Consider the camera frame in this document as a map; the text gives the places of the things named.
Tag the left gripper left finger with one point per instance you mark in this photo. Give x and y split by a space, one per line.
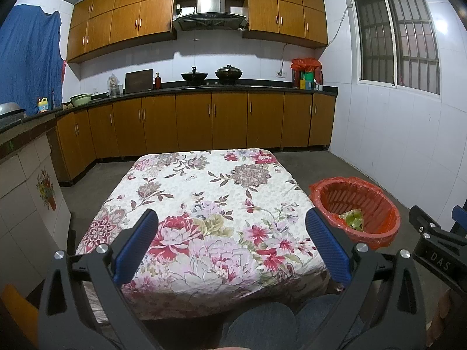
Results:
66 320

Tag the green printed plastic bag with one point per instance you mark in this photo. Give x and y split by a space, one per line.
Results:
354 219

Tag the green basin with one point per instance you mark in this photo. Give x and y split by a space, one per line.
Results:
80 100

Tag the floral tablecloth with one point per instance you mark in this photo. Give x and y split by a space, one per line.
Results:
231 229

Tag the red trash basket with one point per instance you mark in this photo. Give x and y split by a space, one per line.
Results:
359 208

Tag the barred window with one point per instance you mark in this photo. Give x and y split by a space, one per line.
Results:
397 44

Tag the black lidded wok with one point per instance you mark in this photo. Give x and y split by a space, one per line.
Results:
228 75

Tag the black wok with handle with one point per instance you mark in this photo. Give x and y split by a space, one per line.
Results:
194 77

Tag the lower kitchen cabinets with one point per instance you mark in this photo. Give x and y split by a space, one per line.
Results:
189 121

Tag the red bag of groceries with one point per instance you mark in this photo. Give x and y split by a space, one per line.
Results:
307 74

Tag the range hood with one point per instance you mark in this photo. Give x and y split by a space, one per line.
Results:
192 15

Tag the yellow detergent bottle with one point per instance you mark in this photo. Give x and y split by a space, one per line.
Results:
42 104

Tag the glass jar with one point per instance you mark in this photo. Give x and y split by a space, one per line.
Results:
115 87

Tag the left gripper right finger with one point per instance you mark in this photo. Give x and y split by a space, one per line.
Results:
398 319

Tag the blue hanging cloth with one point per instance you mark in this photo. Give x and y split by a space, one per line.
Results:
31 63

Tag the kitchen cabinets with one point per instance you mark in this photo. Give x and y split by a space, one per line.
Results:
99 27
189 121

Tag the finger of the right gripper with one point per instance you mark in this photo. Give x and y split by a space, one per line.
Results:
459 215
429 229

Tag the dark cutting board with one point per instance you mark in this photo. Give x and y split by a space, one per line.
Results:
139 81

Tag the upper kitchen cabinets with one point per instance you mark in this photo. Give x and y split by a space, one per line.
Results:
99 27

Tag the red sauce bottle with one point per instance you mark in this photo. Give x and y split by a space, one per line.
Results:
157 81

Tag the metal pot lid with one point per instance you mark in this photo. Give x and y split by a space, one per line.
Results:
10 108

